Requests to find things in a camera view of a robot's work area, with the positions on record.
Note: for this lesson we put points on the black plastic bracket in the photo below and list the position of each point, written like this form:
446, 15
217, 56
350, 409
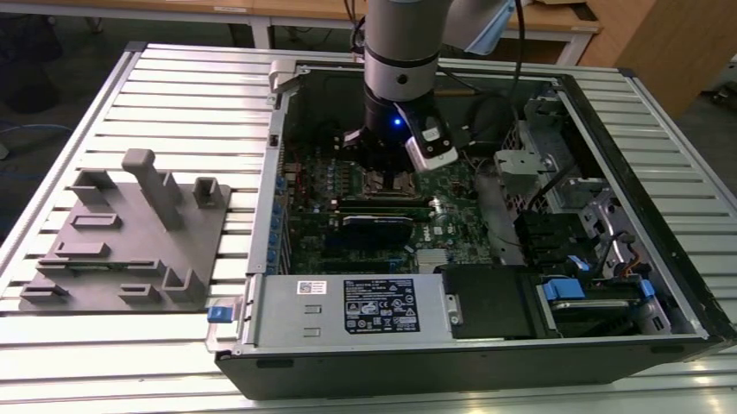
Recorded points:
546, 235

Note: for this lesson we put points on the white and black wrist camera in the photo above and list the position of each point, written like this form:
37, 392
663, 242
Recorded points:
438, 157

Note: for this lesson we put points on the black open PC case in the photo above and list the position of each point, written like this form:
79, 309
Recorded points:
403, 371

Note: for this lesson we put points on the blue plastic tab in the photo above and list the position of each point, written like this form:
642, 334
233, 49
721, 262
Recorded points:
646, 289

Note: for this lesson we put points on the green motherboard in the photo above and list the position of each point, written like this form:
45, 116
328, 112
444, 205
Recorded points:
454, 207

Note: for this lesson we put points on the silver power supply unit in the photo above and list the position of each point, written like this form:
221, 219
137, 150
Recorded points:
287, 315

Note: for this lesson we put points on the blue case latch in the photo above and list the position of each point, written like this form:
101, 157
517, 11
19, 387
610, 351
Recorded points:
217, 315

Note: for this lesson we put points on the grey parts rack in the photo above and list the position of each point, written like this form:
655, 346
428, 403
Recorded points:
144, 241

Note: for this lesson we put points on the grey case hinge block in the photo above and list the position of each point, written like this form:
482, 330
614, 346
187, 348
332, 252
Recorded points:
282, 75

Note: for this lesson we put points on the wooden desk white frame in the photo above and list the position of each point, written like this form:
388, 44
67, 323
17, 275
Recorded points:
172, 3
563, 23

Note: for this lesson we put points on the hard disk in blue carrier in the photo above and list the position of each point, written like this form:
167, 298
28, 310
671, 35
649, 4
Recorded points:
561, 289

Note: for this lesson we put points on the RAM stick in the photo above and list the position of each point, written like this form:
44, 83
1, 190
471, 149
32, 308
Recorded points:
386, 202

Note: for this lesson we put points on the wooden cabinet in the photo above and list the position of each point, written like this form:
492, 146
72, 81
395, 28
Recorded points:
662, 43

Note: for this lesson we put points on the black graphics card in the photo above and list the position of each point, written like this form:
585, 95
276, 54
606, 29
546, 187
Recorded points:
374, 233

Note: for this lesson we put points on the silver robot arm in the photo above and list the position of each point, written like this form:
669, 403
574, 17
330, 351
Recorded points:
403, 43

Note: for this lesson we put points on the metal drive cage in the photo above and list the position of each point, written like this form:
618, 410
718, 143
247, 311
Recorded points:
521, 166

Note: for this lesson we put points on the CPU socket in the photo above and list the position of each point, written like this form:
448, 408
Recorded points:
379, 195

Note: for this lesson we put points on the silver chipset heatsink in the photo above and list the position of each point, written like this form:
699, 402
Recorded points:
431, 261

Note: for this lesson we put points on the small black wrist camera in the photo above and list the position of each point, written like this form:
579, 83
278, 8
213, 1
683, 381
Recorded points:
352, 139

